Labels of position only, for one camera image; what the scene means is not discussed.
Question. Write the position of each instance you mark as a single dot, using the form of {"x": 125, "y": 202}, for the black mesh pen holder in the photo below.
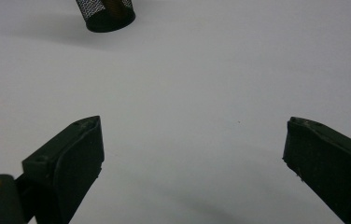
{"x": 109, "y": 21}

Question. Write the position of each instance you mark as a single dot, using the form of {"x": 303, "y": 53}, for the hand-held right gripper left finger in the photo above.
{"x": 67, "y": 168}

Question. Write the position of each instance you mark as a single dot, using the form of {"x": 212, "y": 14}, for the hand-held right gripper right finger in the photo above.
{"x": 332, "y": 168}

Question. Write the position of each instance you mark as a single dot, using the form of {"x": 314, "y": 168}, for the white table sheet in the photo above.
{"x": 195, "y": 93}

